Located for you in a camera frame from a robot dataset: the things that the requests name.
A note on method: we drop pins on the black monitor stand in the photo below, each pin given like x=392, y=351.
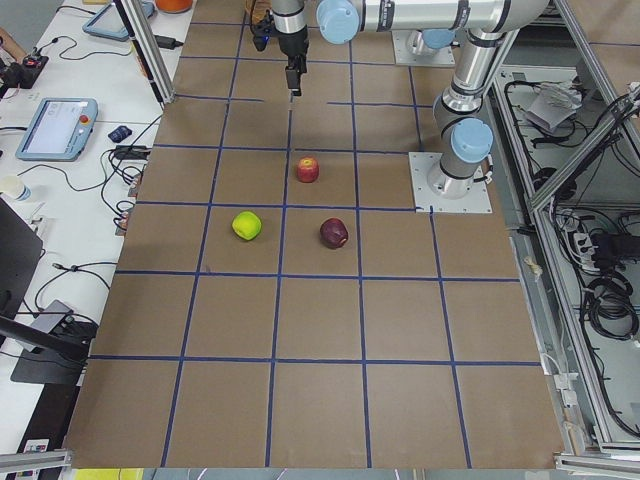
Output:
x=55, y=346

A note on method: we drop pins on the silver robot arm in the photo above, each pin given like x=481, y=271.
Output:
x=490, y=26

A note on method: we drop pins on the dark red apple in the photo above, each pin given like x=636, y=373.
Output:
x=334, y=233

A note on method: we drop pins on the teach pendant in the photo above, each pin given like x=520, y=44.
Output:
x=59, y=130
x=113, y=23

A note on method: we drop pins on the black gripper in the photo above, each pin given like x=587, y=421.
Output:
x=294, y=45

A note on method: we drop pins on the far teach pendant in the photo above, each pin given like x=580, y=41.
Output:
x=113, y=23

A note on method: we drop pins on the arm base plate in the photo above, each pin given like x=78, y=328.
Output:
x=428, y=48
x=434, y=192

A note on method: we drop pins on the green apple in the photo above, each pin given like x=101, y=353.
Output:
x=247, y=225

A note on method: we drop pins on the near teach pendant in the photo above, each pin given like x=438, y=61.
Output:
x=59, y=130

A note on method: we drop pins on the aluminium frame post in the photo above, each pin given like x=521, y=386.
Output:
x=145, y=45

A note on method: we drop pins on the red striped apple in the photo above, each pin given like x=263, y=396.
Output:
x=307, y=169

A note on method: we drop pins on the paper cup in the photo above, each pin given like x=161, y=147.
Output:
x=13, y=187

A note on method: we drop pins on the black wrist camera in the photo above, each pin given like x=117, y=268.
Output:
x=262, y=32

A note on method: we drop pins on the black power adapter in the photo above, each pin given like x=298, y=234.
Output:
x=168, y=43

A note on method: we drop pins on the orange bucket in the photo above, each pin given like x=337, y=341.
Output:
x=174, y=6

